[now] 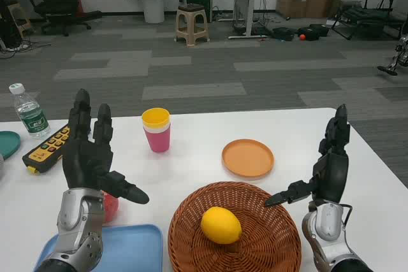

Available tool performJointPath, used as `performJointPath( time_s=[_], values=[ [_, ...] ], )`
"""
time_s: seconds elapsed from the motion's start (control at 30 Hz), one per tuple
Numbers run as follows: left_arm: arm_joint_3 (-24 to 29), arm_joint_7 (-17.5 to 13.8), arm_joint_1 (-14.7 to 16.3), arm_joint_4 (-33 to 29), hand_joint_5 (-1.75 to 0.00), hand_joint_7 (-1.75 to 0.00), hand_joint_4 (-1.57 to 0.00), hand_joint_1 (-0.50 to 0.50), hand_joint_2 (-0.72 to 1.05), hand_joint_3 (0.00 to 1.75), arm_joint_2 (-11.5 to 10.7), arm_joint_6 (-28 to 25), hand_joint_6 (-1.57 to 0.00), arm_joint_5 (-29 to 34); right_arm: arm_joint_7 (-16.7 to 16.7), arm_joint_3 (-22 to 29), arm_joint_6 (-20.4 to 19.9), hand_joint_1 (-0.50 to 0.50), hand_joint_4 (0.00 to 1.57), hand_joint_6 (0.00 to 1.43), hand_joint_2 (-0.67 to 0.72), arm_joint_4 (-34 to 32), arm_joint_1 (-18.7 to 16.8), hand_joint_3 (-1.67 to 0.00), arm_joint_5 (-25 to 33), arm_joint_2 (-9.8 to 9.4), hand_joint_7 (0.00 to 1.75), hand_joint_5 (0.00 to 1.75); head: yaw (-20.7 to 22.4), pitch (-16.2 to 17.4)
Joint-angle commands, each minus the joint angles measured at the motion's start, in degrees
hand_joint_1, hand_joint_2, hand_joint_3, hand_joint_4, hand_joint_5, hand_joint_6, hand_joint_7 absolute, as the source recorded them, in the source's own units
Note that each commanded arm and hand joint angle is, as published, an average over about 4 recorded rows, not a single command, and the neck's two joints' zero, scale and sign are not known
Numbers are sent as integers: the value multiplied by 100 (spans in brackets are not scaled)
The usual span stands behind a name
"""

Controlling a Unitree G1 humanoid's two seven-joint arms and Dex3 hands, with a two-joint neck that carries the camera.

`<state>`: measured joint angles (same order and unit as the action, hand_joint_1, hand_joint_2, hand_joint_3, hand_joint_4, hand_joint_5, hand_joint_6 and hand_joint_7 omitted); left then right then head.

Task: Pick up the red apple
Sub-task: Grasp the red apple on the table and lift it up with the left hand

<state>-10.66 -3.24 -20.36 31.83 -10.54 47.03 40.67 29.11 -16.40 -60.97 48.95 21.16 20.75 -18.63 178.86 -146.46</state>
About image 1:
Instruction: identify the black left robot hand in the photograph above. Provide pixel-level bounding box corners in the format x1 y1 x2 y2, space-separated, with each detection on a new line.
62 89 150 204

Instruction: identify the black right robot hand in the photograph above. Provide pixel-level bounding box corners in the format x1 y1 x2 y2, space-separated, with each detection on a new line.
264 104 351 208

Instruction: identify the red apple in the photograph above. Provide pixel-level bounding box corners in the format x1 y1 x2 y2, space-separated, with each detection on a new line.
101 190 119 224

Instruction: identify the yellow black remote controller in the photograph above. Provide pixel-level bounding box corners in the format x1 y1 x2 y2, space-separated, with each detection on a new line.
22 124 71 176

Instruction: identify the clear water bottle green label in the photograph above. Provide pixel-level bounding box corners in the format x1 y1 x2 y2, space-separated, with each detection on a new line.
8 83 51 140

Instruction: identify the pink plastic cup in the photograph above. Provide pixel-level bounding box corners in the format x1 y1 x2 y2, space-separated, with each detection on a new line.
143 127 171 154

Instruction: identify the white plastic cup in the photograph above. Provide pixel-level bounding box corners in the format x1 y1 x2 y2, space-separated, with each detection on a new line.
143 124 172 132

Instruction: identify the teal plastic plate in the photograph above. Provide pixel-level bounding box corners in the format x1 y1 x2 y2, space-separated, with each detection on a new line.
0 131 22 161

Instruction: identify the yellow plastic cup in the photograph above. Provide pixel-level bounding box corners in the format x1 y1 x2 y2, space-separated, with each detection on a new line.
142 108 171 128

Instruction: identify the orange plastic plate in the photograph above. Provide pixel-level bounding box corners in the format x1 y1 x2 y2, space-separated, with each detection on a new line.
221 139 275 180

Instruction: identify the brown wicker basket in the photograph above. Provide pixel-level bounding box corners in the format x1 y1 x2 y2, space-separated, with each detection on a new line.
168 182 303 272

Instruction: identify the blue plastic tray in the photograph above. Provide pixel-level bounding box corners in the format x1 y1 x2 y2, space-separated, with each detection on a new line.
34 223 163 272

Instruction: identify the yellow lemon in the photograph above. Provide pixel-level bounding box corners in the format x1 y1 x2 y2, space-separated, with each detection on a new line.
200 206 242 245

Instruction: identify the black bag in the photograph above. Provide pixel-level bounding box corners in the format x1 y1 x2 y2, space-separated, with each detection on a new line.
272 26 296 42
305 24 330 41

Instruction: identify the black folding cart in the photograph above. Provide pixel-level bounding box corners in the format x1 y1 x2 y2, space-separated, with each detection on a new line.
331 0 405 40

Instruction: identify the small cardboard box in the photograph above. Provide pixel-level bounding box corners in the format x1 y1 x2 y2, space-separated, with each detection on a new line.
276 0 309 19

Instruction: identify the beige stool brown cushion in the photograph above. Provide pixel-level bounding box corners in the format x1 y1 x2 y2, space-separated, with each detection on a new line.
175 3 210 47

